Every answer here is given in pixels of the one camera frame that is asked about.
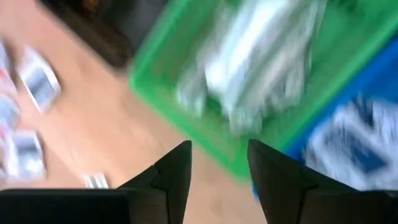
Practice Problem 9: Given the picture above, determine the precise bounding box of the white packet red label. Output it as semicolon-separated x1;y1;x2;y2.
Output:
0;93;21;133
0;40;16;94

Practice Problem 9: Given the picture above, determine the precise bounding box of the green plastic bin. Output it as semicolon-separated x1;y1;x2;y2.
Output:
127;0;398;187

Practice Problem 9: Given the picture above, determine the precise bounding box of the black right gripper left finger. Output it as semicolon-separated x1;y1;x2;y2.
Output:
118;139;193;224

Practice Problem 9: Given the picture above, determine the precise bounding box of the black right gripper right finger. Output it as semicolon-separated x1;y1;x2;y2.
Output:
247;139;358;224

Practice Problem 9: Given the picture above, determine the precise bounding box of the blue plastic bin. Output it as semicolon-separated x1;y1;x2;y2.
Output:
251;37;398;200

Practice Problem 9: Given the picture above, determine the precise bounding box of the black plastic bin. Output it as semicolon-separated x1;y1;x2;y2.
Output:
37;0;170;70

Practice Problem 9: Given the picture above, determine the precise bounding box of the white packet black label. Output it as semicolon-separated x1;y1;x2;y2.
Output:
17;46;62;113
6;129;48;182

